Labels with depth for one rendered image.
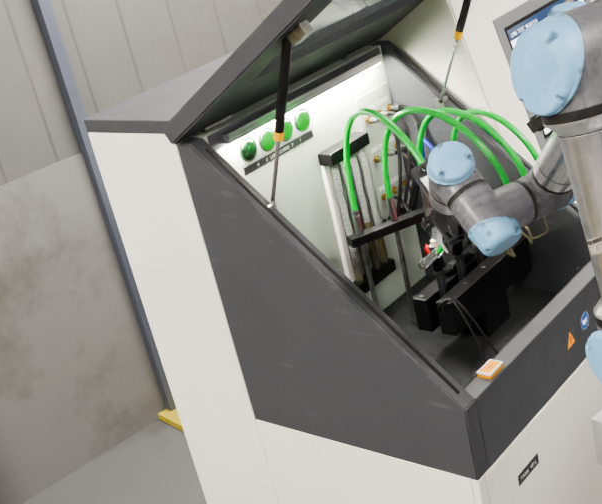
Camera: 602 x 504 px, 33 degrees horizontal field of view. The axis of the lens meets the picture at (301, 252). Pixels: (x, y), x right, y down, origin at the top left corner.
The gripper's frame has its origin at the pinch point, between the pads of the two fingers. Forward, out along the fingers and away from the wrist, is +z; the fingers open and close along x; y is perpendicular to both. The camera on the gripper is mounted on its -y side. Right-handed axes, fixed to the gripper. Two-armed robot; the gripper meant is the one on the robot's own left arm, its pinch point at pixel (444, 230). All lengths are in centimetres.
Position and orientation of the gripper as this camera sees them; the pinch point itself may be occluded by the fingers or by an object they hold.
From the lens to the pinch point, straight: 198.3
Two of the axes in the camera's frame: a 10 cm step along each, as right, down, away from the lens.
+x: 8.7, -4.9, 0.6
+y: 4.7, 7.9, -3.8
